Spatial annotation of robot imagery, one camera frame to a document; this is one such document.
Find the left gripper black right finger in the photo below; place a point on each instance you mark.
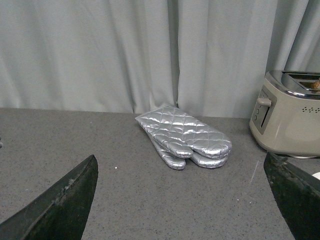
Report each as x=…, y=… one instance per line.
x=297, y=195

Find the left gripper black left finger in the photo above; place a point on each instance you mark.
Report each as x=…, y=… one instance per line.
x=59, y=213

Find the brown bread slice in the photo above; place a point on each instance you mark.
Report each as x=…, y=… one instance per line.
x=315, y=86

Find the beige two-slot toaster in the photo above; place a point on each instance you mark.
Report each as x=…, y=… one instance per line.
x=286, y=116

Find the white round plate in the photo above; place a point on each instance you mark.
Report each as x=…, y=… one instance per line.
x=316, y=175

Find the lower silver quilted oven mitt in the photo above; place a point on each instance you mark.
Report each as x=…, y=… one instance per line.
x=178, y=163

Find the silver quilted oven mitt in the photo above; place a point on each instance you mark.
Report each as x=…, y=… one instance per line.
x=182, y=134
x=178, y=163

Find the upper silver quilted oven mitt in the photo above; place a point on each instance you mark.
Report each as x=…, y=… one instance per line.
x=182, y=134

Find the grey curtain backdrop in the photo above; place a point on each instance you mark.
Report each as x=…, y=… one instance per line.
x=208, y=57

